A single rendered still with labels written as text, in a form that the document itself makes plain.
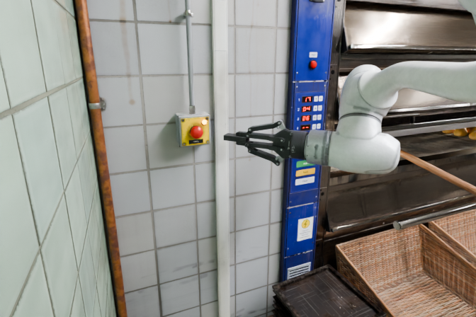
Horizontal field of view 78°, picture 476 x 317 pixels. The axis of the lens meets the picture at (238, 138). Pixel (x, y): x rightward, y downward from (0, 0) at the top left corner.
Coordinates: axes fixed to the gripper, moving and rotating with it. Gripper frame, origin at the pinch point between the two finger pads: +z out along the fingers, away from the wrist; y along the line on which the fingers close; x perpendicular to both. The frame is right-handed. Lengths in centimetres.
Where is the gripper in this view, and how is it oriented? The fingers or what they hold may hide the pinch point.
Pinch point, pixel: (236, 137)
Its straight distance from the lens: 84.1
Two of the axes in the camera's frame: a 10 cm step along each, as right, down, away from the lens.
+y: 0.0, 9.6, 2.7
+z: -9.2, -1.1, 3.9
